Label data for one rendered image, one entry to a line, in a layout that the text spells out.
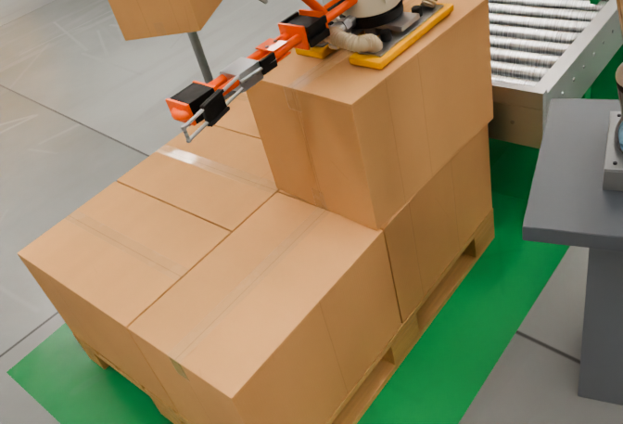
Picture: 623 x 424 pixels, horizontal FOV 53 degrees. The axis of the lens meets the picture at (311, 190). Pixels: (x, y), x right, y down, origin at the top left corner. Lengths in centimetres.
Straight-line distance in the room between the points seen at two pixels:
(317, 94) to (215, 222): 57
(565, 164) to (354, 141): 48
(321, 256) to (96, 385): 107
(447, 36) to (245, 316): 89
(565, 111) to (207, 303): 103
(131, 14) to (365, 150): 183
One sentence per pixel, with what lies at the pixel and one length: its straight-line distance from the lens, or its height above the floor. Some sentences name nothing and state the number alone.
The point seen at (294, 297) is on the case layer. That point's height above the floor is 54.
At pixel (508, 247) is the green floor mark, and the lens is 237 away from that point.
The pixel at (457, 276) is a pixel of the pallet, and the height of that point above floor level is 2.
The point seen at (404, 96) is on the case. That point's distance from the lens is 160.
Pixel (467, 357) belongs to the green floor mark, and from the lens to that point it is 206.
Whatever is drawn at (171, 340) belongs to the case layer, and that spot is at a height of 54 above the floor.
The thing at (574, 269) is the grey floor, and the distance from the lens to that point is 230.
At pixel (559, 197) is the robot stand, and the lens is 142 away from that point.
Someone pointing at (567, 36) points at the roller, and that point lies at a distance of 250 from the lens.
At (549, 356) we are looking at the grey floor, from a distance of 207.
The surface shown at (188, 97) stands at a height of 110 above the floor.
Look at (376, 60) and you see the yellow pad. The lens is 155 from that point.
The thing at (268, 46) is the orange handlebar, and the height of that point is 109.
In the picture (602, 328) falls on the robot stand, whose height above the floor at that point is 31.
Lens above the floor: 166
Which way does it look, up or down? 37 degrees down
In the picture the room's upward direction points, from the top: 16 degrees counter-clockwise
